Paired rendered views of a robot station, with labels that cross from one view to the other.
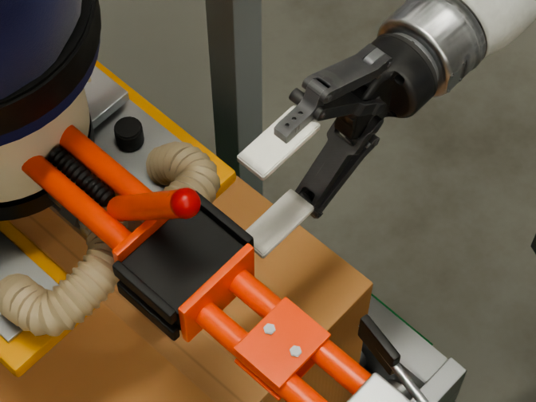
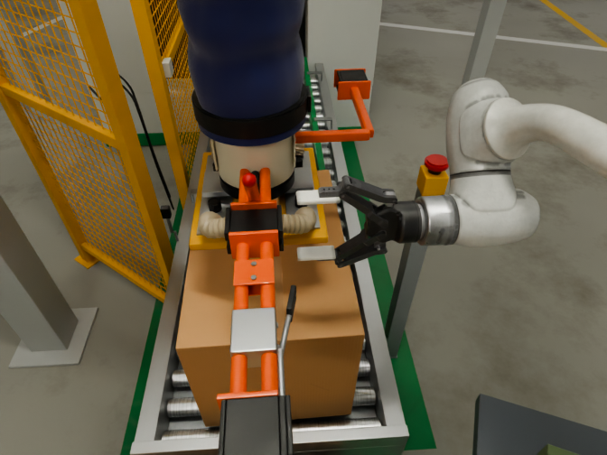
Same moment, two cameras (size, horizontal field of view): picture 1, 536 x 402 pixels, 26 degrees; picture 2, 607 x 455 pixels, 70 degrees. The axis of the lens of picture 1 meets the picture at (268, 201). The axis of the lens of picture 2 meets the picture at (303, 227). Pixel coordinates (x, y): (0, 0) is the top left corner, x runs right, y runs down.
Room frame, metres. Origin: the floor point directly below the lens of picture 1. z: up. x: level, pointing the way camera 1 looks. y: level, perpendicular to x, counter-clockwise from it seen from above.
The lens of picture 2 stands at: (0.10, -0.37, 1.75)
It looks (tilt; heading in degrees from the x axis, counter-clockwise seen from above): 43 degrees down; 43
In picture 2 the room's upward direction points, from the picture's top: straight up
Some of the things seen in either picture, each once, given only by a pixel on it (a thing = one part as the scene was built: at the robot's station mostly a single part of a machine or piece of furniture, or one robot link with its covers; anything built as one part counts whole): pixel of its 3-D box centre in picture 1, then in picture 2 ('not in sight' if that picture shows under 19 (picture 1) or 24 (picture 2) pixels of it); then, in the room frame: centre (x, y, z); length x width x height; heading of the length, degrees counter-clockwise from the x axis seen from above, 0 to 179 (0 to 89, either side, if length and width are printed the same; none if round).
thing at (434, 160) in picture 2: not in sight; (435, 165); (1.11, 0.05, 1.02); 0.07 x 0.07 x 0.04
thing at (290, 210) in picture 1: (277, 222); (315, 253); (0.52, -0.01, 1.16); 0.07 x 0.03 x 0.01; 137
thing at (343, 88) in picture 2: not in sight; (351, 83); (1.01, 0.30, 1.23); 0.09 x 0.08 x 0.05; 137
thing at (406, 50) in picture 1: (376, 92); (391, 222); (0.62, -0.10, 1.23); 0.09 x 0.07 x 0.08; 137
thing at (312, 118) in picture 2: not in sight; (321, 126); (1.60, 0.90, 0.60); 1.60 x 0.11 x 0.09; 46
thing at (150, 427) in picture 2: not in sight; (200, 190); (0.93, 1.05, 0.50); 2.31 x 0.05 x 0.19; 46
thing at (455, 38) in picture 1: (427, 45); (432, 220); (0.67, -0.15, 1.23); 0.09 x 0.06 x 0.09; 47
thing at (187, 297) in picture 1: (185, 265); (255, 228); (0.44, 0.07, 1.22); 0.10 x 0.08 x 0.06; 137
